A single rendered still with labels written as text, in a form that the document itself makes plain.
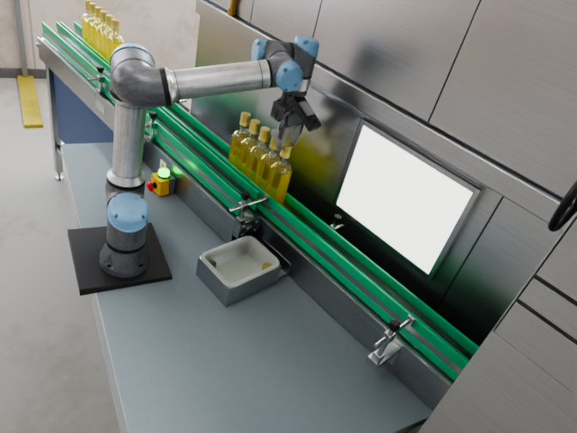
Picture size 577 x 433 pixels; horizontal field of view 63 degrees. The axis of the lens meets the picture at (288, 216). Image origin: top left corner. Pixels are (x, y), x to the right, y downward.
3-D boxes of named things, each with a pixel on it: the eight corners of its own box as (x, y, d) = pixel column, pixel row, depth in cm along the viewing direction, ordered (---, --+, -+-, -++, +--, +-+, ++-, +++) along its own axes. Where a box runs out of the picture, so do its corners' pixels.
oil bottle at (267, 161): (271, 205, 175) (283, 155, 163) (260, 209, 171) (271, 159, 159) (262, 197, 178) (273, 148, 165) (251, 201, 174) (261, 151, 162)
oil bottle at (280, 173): (282, 213, 172) (294, 164, 160) (270, 218, 168) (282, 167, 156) (271, 205, 175) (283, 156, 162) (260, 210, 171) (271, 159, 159)
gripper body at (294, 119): (285, 114, 157) (294, 80, 150) (303, 126, 153) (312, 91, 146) (269, 118, 152) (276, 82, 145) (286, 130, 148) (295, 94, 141)
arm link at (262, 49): (263, 47, 126) (300, 51, 130) (252, 33, 134) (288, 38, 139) (258, 75, 131) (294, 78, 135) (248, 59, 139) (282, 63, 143)
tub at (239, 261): (277, 281, 162) (282, 263, 156) (225, 307, 147) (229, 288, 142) (246, 251, 170) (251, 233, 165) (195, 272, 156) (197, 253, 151)
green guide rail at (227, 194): (239, 216, 165) (243, 197, 160) (237, 216, 164) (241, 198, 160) (44, 36, 254) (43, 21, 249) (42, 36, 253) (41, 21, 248)
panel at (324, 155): (435, 277, 146) (485, 188, 126) (430, 281, 144) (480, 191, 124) (255, 141, 191) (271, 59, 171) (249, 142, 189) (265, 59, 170)
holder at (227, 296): (288, 277, 165) (293, 260, 161) (225, 307, 148) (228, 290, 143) (258, 247, 174) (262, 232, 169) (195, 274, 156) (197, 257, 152)
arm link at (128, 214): (106, 251, 139) (107, 216, 131) (105, 222, 148) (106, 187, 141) (148, 251, 144) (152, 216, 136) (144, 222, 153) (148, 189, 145)
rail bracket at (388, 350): (396, 362, 141) (425, 312, 128) (361, 390, 130) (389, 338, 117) (384, 350, 143) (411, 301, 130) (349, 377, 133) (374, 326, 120)
